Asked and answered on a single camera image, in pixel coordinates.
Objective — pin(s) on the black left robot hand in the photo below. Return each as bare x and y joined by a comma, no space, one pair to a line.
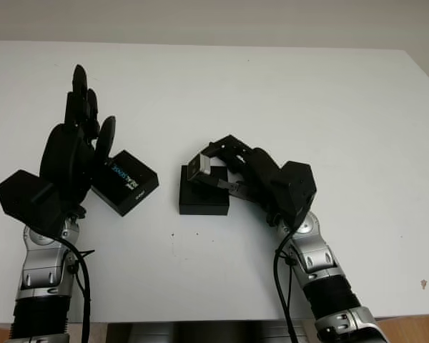
66,160

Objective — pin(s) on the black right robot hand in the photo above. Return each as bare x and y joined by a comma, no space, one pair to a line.
261,171

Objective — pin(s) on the small silver depth camera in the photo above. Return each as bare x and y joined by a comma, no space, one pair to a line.
200,165

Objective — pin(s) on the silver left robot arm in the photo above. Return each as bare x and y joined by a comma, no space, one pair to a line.
43,264

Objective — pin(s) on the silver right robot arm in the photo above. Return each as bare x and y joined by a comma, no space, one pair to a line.
318,253

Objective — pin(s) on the black box base with insert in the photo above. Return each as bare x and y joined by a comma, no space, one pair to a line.
200,207

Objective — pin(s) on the black RealSense box lid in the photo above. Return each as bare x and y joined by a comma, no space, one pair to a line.
143,178

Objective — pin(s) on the dark grey robot torso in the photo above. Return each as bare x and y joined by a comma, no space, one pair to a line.
200,332

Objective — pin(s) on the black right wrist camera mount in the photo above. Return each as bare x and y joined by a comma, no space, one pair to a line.
296,189

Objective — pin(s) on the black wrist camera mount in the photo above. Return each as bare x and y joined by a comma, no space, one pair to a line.
296,189
21,196

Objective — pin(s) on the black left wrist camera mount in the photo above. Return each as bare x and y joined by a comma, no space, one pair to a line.
21,196

